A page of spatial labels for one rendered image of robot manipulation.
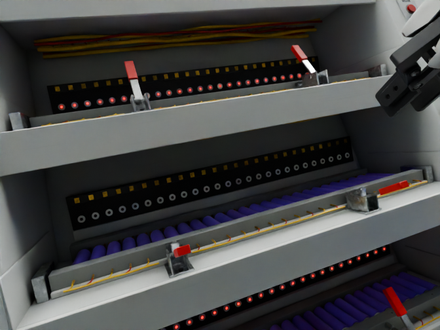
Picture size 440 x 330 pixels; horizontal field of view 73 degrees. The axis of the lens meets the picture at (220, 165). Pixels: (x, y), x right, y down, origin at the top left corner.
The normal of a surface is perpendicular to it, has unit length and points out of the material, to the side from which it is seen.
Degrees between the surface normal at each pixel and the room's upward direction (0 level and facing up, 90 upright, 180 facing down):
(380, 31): 90
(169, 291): 107
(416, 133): 90
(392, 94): 90
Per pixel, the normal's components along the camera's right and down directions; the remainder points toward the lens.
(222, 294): 0.31, 0.01
